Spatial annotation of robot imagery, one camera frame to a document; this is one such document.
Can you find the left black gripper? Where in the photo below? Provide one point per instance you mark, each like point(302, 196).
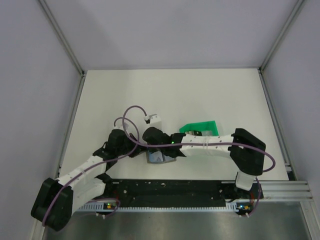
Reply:
point(139, 149)

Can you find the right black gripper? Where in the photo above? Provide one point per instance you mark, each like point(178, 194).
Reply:
point(153, 148)

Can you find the white credit card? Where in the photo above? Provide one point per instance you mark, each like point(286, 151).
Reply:
point(155, 157)

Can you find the grey card holder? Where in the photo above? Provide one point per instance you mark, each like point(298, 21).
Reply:
point(167, 159)

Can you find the green plastic bin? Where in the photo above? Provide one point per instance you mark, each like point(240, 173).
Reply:
point(208, 128)

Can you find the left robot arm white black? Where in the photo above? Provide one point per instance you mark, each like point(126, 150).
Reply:
point(59, 198)

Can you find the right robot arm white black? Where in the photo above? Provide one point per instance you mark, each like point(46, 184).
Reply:
point(246, 150)

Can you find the stack of white cards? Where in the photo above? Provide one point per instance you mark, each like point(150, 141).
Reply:
point(194, 133)

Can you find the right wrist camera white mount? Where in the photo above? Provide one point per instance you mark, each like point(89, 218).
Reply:
point(153, 120)

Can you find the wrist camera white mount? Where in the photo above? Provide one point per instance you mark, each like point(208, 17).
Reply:
point(153, 120)
point(123, 127)

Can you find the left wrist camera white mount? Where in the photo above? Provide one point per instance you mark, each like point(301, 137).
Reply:
point(123, 127)

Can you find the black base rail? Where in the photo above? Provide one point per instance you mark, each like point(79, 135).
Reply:
point(177, 193)

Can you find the white slotted cable duct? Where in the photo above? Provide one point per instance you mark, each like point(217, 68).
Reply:
point(106, 207)

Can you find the left aluminium frame post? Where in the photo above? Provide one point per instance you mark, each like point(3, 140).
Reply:
point(60, 36)

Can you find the aluminium frame post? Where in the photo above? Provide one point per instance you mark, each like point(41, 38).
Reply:
point(294, 13)
point(60, 36)

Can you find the right aluminium frame post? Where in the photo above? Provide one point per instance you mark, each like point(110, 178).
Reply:
point(294, 13)

